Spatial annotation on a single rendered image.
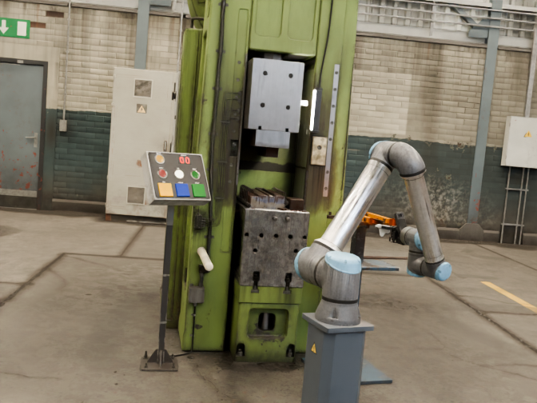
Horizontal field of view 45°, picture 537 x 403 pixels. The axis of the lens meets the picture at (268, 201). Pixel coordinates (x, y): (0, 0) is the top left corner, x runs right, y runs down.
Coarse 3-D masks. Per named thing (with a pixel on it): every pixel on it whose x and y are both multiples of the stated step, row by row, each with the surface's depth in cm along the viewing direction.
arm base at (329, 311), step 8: (320, 304) 266; (328, 304) 262; (336, 304) 260; (344, 304) 260; (352, 304) 262; (320, 312) 263; (328, 312) 261; (336, 312) 260; (344, 312) 260; (352, 312) 261; (320, 320) 262; (328, 320) 260; (336, 320) 259; (344, 320) 259; (352, 320) 260; (360, 320) 266
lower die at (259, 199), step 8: (248, 192) 398; (256, 192) 391; (264, 192) 385; (272, 192) 399; (248, 200) 381; (256, 200) 373; (264, 200) 374; (272, 200) 375; (280, 200) 376; (264, 208) 375; (272, 208) 376
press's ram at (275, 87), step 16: (256, 64) 364; (272, 64) 366; (288, 64) 368; (256, 80) 366; (272, 80) 367; (288, 80) 369; (256, 96) 367; (272, 96) 368; (288, 96) 370; (256, 112) 368; (272, 112) 369; (288, 112) 371; (256, 128) 369; (272, 128) 370; (288, 128) 372
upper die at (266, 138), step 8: (248, 136) 395; (256, 136) 369; (264, 136) 370; (272, 136) 371; (280, 136) 372; (288, 136) 373; (248, 144) 394; (256, 144) 370; (264, 144) 370; (272, 144) 371; (280, 144) 372; (288, 144) 373
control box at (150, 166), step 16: (144, 160) 344; (176, 160) 350; (192, 160) 356; (144, 176) 343; (160, 176) 340; (176, 176) 346; (192, 176) 352; (176, 192) 342; (192, 192) 348; (208, 192) 354
